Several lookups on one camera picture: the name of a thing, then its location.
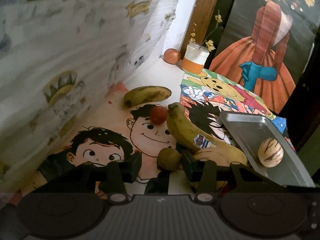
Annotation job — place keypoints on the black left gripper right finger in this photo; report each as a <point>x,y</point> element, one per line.
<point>201,174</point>

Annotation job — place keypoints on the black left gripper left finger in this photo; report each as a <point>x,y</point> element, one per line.
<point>114,176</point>

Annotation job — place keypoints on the brown kiwi fruit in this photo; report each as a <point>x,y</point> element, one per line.
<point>169,159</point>

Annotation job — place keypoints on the large yellow stickered banana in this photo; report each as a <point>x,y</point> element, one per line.
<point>192,137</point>

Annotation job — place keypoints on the striped pepino melon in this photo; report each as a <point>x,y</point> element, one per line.
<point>212,154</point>
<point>270,153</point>

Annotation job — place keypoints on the red cherry tomato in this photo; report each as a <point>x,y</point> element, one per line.
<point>158,115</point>

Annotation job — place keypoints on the small dark spotted banana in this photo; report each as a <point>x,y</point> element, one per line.
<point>146,94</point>

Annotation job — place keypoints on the colourful cartoon drawing mat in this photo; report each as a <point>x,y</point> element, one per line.
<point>115,133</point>

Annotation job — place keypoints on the metal tray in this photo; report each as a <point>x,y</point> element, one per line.
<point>249,131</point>

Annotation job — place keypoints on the orange white flower jar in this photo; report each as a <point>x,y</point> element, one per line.
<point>195,58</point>

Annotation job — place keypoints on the yellow flower sprig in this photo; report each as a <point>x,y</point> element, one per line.
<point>207,43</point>

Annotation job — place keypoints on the painting of orange dress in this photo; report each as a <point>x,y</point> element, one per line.
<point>266,45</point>

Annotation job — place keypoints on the white cartoon printed cloth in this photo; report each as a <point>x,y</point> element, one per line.
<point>58,58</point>

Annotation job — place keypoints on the brown wooden post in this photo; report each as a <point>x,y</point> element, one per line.
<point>199,22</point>

